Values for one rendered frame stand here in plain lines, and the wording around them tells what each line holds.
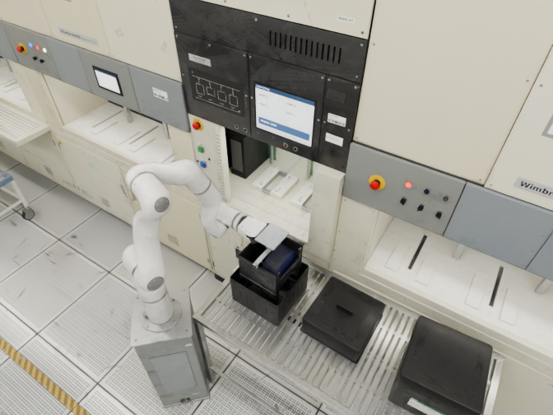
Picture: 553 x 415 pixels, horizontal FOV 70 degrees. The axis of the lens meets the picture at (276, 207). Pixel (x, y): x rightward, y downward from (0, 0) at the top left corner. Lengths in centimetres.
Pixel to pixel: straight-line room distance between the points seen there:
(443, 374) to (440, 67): 107
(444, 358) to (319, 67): 118
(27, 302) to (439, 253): 275
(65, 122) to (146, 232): 192
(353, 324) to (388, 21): 121
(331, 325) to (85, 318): 185
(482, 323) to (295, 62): 138
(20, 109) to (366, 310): 302
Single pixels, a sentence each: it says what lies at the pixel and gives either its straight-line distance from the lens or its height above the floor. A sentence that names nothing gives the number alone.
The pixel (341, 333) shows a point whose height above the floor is 86.
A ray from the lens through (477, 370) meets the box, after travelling 174.
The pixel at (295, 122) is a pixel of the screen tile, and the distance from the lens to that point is 168.
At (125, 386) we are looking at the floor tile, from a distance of 278.
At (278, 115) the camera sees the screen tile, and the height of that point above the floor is 157.
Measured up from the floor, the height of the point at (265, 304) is 90.
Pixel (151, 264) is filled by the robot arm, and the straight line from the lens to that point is 164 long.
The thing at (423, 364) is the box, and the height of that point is 101.
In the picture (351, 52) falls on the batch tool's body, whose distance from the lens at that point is 146.
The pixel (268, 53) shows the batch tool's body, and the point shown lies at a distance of 163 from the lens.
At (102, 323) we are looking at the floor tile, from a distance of 305.
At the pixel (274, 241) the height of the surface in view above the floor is 119.
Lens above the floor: 245
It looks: 44 degrees down
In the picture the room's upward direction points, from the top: 1 degrees clockwise
